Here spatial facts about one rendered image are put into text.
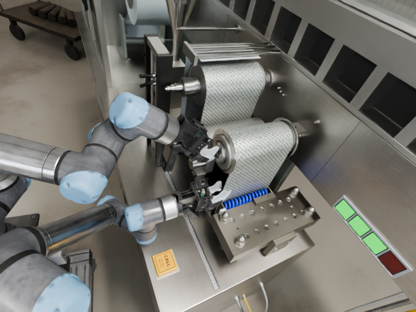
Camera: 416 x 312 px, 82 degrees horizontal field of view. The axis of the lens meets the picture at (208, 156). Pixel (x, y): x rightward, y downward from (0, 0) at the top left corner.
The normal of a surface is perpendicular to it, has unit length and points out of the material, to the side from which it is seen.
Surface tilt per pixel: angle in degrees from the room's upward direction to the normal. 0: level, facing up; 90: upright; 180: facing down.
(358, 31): 90
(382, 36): 90
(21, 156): 34
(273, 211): 0
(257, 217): 0
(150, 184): 0
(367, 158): 90
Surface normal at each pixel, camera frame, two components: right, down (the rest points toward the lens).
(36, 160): 0.17, -0.14
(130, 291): 0.17, -0.66
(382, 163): -0.89, 0.21
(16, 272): 0.25, -0.79
